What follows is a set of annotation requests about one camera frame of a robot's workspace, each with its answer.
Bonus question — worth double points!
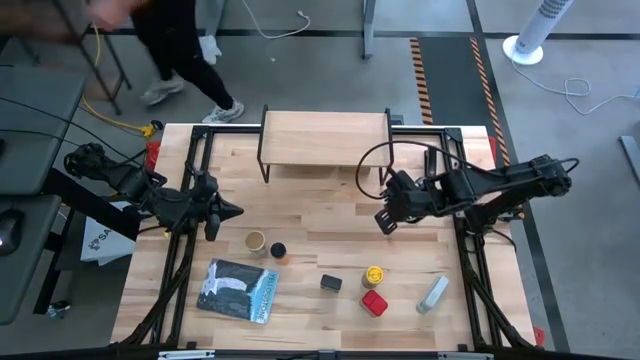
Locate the black striped floor cable cover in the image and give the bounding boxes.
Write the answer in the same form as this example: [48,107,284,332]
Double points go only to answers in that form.
[409,35,526,221]

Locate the spice jar yellow lid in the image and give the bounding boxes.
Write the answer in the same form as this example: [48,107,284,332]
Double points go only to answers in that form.
[361,265,385,290]

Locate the grey desk top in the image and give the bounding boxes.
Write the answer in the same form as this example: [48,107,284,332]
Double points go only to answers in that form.
[0,64,91,196]
[0,194,62,326]

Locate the white fan cable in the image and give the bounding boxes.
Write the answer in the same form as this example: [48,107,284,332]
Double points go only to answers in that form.
[509,59,640,116]

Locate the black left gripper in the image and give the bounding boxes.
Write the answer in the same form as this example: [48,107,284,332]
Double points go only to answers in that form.
[192,170,245,243]

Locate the grey desk leg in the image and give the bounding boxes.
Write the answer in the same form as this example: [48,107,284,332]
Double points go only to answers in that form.
[197,0,227,37]
[362,0,377,61]

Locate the clear spice jar tan lid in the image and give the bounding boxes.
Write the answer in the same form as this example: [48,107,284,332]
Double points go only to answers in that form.
[244,230,268,257]

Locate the person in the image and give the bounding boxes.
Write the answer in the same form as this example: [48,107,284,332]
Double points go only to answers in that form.
[84,0,246,125]

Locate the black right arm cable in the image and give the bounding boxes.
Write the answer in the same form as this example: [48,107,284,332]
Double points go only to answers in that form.
[355,140,464,201]

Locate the yellow extension cable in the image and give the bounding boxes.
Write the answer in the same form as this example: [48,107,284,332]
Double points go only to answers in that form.
[79,22,156,139]

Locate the black computer mouse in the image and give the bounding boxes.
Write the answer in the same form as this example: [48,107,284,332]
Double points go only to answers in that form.
[0,208,26,257]

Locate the white tower fan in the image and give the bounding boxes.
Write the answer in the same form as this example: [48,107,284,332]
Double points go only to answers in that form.
[502,0,574,67]

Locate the wooden stool black legs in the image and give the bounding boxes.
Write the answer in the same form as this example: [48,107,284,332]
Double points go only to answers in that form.
[0,0,134,116]

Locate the white printed box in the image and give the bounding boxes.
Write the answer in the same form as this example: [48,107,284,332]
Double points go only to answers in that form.
[79,199,137,266]

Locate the orange spice bottle black cap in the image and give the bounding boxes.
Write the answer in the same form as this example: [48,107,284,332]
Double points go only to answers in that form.
[269,241,290,265]

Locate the grey silver bar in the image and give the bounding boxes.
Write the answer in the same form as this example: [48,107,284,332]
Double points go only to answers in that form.
[415,275,451,315]

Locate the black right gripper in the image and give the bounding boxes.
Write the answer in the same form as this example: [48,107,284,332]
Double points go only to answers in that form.
[374,169,444,236]

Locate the red box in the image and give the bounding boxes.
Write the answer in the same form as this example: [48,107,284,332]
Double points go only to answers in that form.
[359,289,389,319]

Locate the black aluminium table frame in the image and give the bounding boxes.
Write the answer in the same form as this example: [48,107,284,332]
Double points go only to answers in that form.
[117,124,536,354]

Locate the Yellowstone picture book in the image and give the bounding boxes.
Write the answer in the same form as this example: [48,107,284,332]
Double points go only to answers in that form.
[195,257,280,325]

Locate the small black spice tin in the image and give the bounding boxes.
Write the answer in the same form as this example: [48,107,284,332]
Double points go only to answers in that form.
[319,273,344,294]

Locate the crumpled white cloth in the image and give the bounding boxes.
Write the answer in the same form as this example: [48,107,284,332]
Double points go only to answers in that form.
[198,34,223,66]

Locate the grey metal bar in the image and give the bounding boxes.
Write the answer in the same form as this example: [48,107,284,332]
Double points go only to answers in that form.
[618,134,640,186]

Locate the wooden shelf black metal legs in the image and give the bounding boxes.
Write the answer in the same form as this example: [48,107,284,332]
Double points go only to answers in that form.
[256,104,395,186]

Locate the black desk leg frame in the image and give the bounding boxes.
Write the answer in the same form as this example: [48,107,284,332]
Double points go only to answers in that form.
[32,164,141,316]

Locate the metal caster wheel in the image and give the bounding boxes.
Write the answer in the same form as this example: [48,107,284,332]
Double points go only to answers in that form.
[45,299,72,320]

